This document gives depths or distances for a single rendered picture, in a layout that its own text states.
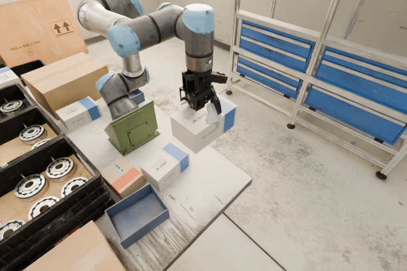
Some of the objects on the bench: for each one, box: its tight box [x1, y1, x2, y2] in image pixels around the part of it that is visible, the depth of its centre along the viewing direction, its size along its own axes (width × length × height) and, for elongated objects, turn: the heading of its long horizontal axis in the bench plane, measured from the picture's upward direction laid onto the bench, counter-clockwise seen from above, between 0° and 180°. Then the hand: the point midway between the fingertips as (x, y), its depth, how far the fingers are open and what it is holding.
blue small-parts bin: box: [127, 88, 145, 105], centre depth 148 cm, size 20×15×7 cm
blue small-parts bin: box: [104, 183, 170, 250], centre depth 91 cm, size 20×15×7 cm
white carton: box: [55, 96, 103, 133], centre depth 135 cm, size 20×12×9 cm, turn 137°
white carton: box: [140, 141, 190, 192], centre depth 108 cm, size 20×12×9 cm, turn 140°
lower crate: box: [2, 183, 116, 271], centre depth 90 cm, size 40×30×12 cm
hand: (205, 116), depth 78 cm, fingers closed on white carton, 13 cm apart
